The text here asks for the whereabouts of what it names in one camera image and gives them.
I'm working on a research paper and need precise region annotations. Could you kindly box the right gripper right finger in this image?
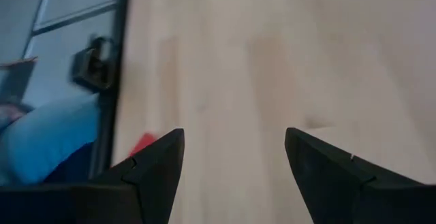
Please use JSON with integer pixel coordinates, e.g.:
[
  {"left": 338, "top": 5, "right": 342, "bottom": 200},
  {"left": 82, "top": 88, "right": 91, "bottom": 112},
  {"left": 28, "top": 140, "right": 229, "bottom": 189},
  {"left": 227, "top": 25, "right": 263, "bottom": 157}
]
[{"left": 284, "top": 127, "right": 436, "bottom": 224}]

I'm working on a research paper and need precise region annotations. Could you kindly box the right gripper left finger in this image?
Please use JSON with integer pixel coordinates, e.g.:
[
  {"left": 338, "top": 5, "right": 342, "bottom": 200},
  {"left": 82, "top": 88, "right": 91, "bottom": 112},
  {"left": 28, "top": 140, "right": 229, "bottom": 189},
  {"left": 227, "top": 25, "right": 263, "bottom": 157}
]
[{"left": 0, "top": 127, "right": 186, "bottom": 224}]

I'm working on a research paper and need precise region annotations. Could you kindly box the red rectangular case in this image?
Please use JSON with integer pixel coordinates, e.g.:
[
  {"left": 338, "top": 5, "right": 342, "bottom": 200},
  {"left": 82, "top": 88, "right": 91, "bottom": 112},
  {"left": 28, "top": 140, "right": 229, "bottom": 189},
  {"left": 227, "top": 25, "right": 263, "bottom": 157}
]
[{"left": 128, "top": 131, "right": 158, "bottom": 157}]

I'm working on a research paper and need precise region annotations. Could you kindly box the light blue cloth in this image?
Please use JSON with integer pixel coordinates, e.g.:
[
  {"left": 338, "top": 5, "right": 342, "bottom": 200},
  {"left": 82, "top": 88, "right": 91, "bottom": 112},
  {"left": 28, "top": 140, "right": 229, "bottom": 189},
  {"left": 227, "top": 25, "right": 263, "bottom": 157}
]
[{"left": 0, "top": 93, "right": 102, "bottom": 187}]

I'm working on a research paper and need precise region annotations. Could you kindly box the dark furniture panel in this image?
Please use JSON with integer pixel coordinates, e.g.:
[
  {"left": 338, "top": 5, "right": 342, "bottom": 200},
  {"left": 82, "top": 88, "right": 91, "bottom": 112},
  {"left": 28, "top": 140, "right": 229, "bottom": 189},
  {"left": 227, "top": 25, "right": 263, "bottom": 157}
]
[{"left": 0, "top": 56, "right": 39, "bottom": 106}]

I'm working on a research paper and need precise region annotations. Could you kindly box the black aluminium table frame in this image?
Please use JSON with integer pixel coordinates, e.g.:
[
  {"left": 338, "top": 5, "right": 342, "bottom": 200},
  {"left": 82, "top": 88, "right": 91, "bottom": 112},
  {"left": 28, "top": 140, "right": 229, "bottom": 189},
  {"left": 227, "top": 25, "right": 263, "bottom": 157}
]
[{"left": 89, "top": 0, "right": 133, "bottom": 184}]

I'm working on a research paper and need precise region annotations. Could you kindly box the black camera bracket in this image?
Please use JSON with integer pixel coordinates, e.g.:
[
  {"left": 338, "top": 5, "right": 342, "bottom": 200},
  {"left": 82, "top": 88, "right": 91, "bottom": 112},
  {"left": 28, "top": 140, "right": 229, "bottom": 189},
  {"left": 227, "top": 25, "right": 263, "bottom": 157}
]
[{"left": 69, "top": 35, "right": 116, "bottom": 93}]

